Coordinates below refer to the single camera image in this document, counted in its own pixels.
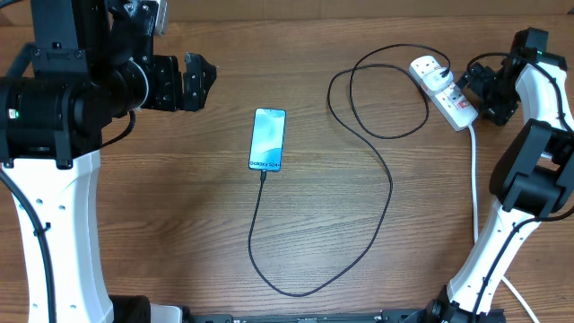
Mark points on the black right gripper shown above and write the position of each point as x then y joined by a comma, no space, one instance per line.
501,114

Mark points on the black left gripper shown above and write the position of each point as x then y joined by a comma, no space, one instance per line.
170,95

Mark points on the smartphone with blue-white screen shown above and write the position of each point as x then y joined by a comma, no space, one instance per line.
266,149

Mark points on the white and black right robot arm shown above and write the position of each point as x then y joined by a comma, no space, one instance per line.
531,182

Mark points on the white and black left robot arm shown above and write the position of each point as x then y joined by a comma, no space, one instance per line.
91,61

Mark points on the white charger adapter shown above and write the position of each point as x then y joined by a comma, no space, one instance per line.
438,79

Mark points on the white power strip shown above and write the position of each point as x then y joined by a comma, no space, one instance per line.
451,102

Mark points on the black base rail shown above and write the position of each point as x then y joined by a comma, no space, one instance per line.
314,317

